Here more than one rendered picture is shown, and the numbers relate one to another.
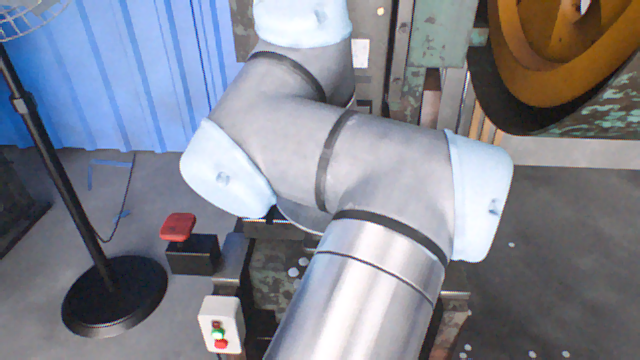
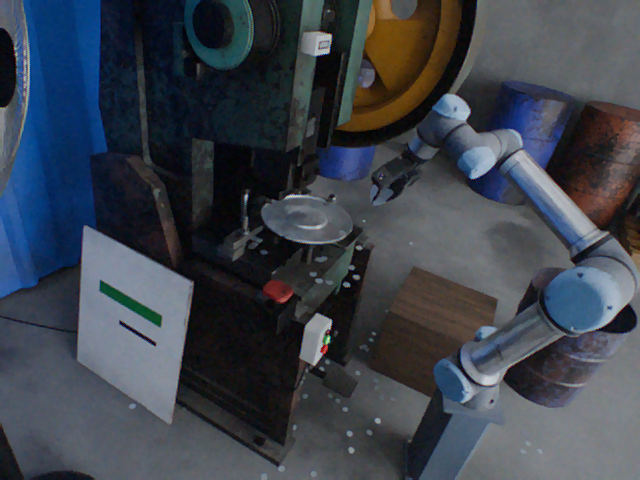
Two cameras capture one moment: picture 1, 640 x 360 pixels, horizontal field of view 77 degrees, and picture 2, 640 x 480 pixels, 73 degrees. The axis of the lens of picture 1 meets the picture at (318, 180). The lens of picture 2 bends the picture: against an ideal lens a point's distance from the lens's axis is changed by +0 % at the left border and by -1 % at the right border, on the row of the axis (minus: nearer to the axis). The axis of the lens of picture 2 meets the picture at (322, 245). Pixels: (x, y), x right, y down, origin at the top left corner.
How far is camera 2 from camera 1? 111 cm
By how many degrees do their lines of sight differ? 57
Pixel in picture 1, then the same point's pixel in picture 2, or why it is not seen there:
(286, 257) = (304, 279)
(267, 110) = (484, 138)
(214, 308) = (320, 324)
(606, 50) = (409, 99)
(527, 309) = not seen: hidden behind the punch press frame
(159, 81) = not seen: outside the picture
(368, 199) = (515, 147)
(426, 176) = (514, 138)
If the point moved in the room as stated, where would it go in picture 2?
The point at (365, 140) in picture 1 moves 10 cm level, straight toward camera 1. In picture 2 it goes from (502, 136) to (545, 149)
